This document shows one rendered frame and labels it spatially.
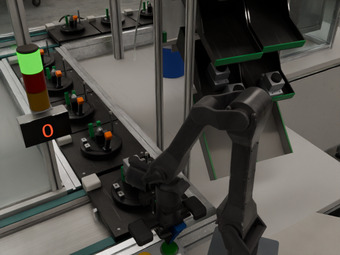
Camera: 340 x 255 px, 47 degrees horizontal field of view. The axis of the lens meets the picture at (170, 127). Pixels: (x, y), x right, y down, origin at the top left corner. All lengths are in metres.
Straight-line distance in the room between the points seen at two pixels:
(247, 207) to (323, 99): 1.74
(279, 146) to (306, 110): 1.10
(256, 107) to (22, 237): 0.78
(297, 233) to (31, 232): 0.76
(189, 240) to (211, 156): 0.25
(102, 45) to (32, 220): 1.27
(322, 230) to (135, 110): 0.90
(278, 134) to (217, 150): 0.22
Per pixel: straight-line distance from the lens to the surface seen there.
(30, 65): 0.95
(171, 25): 1.87
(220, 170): 1.18
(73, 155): 1.32
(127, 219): 1.09
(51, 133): 1.05
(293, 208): 1.32
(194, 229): 1.11
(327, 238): 1.27
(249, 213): 0.80
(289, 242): 1.22
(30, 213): 1.19
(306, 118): 2.43
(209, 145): 1.18
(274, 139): 1.30
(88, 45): 2.21
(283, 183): 1.40
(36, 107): 1.00
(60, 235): 1.16
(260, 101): 0.65
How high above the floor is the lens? 1.77
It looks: 35 degrees down
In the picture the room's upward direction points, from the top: straight up
